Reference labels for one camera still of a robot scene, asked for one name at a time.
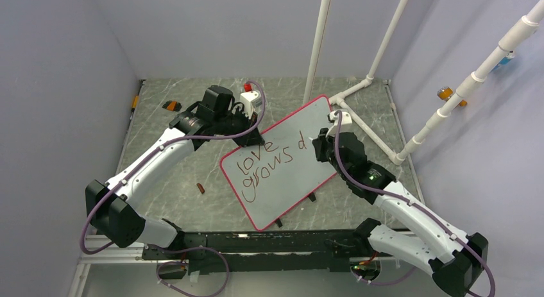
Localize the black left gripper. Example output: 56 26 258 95
214 106 264 148

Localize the pink framed whiteboard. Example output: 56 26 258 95
220 95 336 231

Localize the brown marker cap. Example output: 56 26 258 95
196 183 205 194

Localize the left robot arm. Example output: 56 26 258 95
79 80 267 259

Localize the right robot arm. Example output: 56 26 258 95
312 128 497 296

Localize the orange black tool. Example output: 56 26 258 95
162 101 182 112

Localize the yellow black screwdriver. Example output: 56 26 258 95
130 80 145 120

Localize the white PVC pipe right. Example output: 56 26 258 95
390 0 543 165

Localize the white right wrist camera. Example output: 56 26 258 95
327 110 353 137

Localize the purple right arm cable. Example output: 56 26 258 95
332 110 497 297

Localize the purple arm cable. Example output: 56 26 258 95
332 110 497 297
79 80 268 255

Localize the white PVC pipe frame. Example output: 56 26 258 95
302 0 409 165

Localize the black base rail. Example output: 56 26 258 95
142 230 377 275

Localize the orange wall knob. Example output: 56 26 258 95
437 87 468 107

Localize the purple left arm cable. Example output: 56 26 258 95
79 80 268 255

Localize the blue wall clip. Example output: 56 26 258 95
492 51 515 71

